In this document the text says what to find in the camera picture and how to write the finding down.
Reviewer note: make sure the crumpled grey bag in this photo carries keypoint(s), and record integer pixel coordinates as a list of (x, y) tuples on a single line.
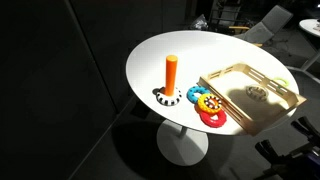
[(200, 23)]

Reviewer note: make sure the white table pedestal base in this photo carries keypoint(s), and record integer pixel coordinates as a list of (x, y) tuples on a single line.
[(181, 146)]

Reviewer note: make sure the black clamp stand equipment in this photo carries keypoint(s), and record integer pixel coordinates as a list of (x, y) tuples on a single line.
[(300, 160)]

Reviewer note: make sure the grey chair wooden armrests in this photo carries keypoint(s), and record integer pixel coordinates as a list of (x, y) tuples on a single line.
[(266, 26)]

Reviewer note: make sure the light wooden slatted crate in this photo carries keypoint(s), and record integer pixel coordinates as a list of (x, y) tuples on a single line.
[(243, 116)]

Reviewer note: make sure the orange peg stacker striped base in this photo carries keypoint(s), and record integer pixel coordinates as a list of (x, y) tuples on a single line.
[(171, 73)]

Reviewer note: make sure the black metal frame chair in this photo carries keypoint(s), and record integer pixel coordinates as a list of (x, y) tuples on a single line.
[(226, 11)]

